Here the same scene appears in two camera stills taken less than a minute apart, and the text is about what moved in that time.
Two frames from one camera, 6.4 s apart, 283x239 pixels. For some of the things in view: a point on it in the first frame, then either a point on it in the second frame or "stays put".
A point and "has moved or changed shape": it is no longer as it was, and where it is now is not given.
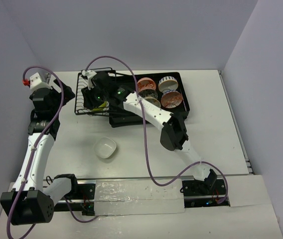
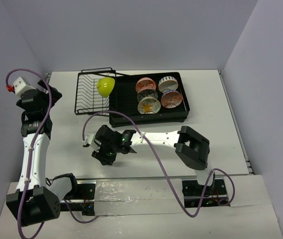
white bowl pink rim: [168, 83] stays put
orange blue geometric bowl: [171, 99] stays put
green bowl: [103, 105] has moved or changed shape
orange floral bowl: [146, 83] stays put
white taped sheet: [140, 196] stays put
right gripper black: [88, 100] -> [101, 157]
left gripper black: [63, 89] -> [50, 92]
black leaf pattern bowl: [148, 92] stays put
